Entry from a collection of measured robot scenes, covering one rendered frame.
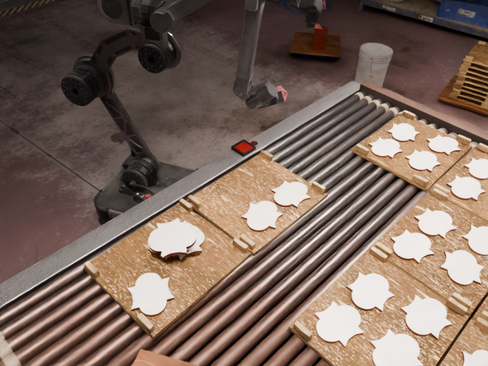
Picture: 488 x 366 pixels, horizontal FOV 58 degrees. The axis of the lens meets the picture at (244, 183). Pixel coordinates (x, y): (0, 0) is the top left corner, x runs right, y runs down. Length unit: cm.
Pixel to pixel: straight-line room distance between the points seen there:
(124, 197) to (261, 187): 122
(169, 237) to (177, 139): 215
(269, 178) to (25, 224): 182
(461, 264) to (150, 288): 99
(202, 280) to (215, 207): 32
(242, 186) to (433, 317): 79
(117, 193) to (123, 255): 128
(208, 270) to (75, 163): 219
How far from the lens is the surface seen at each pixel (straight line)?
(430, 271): 155
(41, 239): 296
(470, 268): 160
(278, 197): 163
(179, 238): 141
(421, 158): 197
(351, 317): 135
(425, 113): 228
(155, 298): 136
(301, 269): 145
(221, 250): 146
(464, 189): 189
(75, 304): 144
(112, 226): 161
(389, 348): 133
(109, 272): 146
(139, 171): 260
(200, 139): 350
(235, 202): 161
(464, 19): 592
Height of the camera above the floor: 207
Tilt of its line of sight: 42 degrees down
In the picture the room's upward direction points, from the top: 2 degrees clockwise
